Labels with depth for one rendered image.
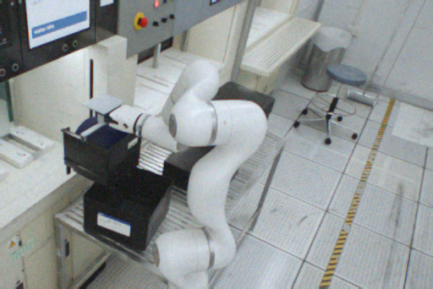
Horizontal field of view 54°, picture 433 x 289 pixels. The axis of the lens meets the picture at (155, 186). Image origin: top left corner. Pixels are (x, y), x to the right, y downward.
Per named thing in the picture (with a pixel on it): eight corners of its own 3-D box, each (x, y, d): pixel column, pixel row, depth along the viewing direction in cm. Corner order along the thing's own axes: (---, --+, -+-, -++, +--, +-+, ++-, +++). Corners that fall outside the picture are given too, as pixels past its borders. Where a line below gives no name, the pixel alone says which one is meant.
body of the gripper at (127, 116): (133, 140, 140) (106, 128, 144) (150, 128, 147) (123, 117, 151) (134, 121, 135) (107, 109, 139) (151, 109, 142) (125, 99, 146)
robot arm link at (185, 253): (211, 302, 125) (228, 248, 110) (152, 312, 120) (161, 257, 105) (198, 270, 134) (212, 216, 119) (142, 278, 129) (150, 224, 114)
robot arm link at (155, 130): (154, 108, 138) (139, 128, 135) (189, 122, 134) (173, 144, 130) (157, 123, 146) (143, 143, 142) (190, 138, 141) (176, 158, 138)
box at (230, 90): (241, 159, 218) (254, 117, 202) (195, 138, 230) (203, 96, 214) (263, 138, 237) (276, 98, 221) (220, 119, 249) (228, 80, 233)
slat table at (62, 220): (156, 384, 199) (178, 286, 151) (60, 319, 220) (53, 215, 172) (254, 229, 289) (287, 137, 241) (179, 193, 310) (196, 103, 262)
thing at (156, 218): (81, 228, 168) (81, 196, 157) (112, 189, 189) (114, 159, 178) (145, 252, 162) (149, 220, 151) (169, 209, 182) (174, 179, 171)
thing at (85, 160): (103, 200, 153) (106, 126, 133) (61, 178, 160) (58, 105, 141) (140, 170, 170) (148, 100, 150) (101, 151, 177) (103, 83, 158)
